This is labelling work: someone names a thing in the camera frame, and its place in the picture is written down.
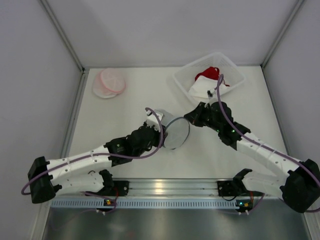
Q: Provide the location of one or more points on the white plastic basket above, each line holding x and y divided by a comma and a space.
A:
185, 76

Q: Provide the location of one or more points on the perforated white cable duct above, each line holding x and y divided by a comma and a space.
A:
136, 203

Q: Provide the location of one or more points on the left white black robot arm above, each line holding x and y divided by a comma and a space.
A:
88, 172

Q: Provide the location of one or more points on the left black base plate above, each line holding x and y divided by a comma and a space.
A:
120, 188

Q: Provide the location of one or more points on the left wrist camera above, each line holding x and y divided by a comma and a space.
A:
154, 120

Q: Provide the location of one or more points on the pink trimmed mesh laundry bag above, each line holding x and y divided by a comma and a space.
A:
108, 83

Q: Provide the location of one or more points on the red garment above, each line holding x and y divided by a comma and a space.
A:
207, 78

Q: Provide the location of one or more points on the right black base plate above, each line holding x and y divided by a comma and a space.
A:
227, 188

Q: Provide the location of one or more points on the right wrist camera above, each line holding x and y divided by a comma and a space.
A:
212, 94

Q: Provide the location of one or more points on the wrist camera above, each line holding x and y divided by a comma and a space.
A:
154, 120
212, 94

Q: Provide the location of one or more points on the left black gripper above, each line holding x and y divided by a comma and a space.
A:
157, 137

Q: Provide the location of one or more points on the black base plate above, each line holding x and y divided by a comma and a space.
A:
227, 188
120, 188

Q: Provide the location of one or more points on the blue trimmed mesh laundry bag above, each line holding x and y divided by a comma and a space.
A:
176, 129

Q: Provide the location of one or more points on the white garment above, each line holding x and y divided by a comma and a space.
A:
199, 92

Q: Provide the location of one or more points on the aluminium mounting rail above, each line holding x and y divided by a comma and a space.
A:
170, 187

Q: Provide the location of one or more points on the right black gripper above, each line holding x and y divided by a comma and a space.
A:
197, 116

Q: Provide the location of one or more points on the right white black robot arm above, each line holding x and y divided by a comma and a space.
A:
295, 182

